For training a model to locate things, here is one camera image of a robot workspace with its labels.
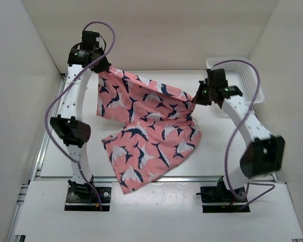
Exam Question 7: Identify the pink shark print shorts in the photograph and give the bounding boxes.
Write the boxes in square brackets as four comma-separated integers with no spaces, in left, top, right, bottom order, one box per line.
[96,67,201,194]

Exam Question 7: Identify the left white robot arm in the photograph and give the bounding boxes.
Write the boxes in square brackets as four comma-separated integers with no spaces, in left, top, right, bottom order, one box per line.
[49,30,110,202]

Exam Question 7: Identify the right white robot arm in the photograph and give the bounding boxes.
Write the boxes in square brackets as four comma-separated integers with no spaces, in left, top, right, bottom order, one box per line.
[193,69,285,202]

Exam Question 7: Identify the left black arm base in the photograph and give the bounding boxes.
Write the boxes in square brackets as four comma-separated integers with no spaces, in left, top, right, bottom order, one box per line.
[64,180,112,212]

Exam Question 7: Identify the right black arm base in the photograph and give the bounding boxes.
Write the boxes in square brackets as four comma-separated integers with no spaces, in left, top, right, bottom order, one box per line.
[195,177,250,214]

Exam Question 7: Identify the white plastic basket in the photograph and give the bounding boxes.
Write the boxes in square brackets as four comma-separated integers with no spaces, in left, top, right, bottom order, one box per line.
[206,57,265,114]

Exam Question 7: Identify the aluminium rail frame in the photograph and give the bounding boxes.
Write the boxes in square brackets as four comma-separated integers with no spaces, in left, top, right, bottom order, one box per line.
[11,76,303,241]

